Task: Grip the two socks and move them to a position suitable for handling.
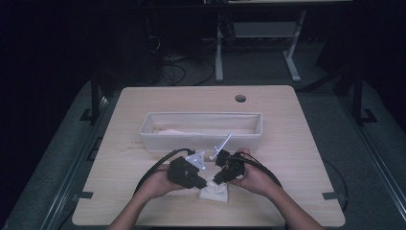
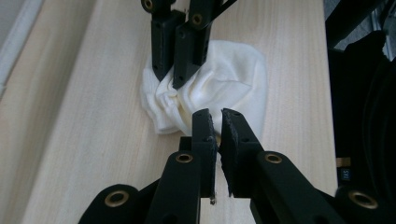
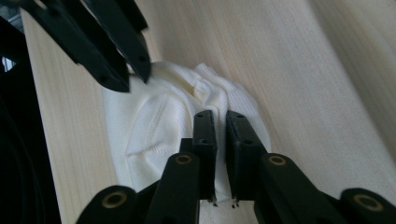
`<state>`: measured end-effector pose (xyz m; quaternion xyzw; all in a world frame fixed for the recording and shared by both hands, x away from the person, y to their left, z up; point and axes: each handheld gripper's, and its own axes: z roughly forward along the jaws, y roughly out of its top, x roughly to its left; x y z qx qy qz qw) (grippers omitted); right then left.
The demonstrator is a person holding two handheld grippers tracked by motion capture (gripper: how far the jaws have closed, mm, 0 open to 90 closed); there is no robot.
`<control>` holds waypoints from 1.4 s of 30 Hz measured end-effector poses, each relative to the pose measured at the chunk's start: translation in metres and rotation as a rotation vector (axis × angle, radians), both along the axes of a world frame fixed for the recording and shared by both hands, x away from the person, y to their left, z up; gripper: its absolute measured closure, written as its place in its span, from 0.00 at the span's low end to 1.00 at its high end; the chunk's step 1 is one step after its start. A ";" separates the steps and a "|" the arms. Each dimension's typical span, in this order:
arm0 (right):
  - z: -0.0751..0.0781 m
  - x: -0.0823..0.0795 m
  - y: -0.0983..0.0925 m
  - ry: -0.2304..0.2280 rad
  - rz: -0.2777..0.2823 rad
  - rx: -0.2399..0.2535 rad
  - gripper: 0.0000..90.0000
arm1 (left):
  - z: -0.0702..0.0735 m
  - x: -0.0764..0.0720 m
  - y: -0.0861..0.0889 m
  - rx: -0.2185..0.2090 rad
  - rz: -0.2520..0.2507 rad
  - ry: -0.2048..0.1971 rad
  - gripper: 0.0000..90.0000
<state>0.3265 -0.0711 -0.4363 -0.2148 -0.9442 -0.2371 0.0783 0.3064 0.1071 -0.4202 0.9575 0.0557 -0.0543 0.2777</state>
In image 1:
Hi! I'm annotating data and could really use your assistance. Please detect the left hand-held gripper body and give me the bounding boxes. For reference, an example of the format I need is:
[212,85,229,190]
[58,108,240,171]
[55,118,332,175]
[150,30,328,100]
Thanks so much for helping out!
[167,151,206,190]

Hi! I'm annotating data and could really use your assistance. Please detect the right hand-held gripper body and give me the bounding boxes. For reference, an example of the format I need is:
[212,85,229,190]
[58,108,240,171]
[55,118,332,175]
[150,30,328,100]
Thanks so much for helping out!
[209,133,246,180]

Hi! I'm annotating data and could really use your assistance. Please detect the white sock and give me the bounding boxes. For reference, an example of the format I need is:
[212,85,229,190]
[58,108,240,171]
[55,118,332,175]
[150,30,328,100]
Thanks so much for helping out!
[199,175,230,204]

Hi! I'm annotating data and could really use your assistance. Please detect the white fabric storage box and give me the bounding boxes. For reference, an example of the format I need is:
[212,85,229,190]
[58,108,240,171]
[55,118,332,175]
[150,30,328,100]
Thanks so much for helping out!
[139,111,263,153]

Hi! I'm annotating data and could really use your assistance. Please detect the person's right hand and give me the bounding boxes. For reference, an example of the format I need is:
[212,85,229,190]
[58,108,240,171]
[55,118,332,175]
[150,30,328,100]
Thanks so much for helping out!
[231,147,282,197]

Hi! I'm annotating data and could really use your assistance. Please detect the person's left hand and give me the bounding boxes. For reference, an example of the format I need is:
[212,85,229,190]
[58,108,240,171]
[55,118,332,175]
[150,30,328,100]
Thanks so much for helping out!
[142,164,188,200]

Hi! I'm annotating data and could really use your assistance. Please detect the pale pink cloth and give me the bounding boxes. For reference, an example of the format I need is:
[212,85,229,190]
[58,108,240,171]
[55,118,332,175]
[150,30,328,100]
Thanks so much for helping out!
[152,127,205,136]

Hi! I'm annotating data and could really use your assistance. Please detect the desk with white legs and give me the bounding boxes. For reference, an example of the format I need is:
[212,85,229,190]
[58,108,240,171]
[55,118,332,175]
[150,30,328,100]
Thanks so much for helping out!
[204,0,352,84]

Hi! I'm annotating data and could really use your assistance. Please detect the black metal stand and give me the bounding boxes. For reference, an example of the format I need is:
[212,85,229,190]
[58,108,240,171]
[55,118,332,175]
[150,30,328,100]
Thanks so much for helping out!
[351,68,378,127]
[79,71,102,125]

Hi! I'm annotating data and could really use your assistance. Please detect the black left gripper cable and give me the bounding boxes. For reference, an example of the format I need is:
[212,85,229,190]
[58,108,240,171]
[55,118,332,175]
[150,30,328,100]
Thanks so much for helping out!
[133,148,196,196]

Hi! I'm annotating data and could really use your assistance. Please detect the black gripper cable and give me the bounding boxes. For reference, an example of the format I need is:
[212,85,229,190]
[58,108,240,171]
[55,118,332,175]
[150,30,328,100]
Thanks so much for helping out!
[236,151,350,214]
[133,148,196,196]

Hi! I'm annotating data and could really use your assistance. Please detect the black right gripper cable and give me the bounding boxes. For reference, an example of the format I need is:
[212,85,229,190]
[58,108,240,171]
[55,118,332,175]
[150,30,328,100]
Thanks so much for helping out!
[236,151,350,214]

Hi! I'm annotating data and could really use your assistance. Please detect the black side bracket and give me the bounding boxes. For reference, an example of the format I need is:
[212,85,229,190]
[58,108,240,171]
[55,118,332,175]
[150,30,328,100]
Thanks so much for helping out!
[87,137,103,161]

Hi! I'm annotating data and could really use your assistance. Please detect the black floor cables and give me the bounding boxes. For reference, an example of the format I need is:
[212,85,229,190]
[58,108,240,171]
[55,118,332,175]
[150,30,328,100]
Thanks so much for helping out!
[155,54,216,86]

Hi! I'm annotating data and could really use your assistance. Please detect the metal floor rail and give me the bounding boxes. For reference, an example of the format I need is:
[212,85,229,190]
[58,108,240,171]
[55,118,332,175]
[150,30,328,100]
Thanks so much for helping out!
[39,95,108,230]
[338,95,406,222]

